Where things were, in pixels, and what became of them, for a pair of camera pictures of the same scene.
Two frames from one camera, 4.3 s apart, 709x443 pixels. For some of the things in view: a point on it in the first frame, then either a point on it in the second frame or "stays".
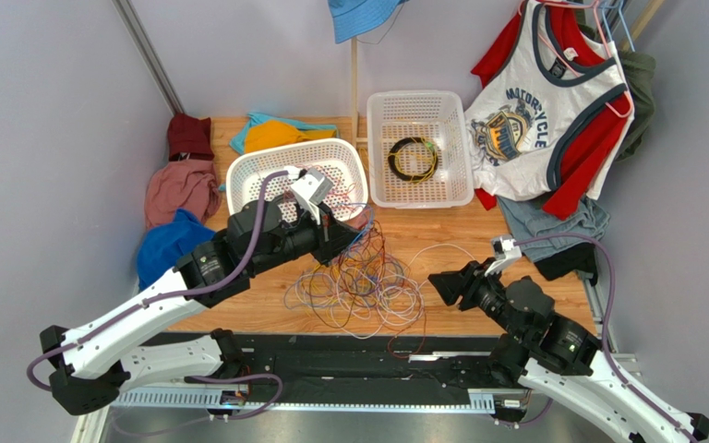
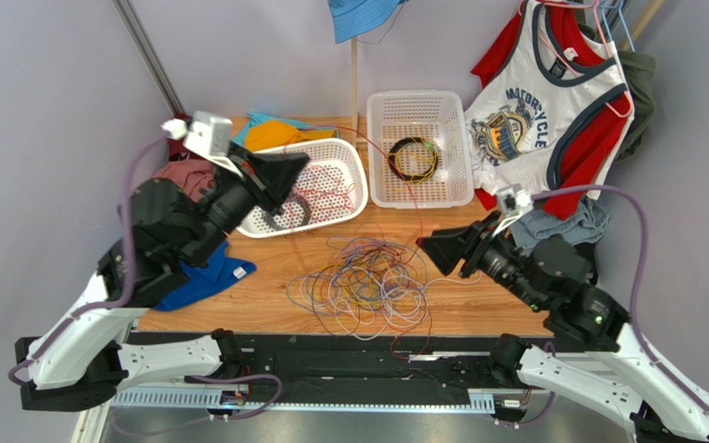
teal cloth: x=238 y=141 stays
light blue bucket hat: x=351 y=18 stays
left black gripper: x=333 y=237 → x=270 y=176
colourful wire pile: x=370 y=290 stays
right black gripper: x=468 y=287 → x=472 y=247
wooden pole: x=354 y=92 stays
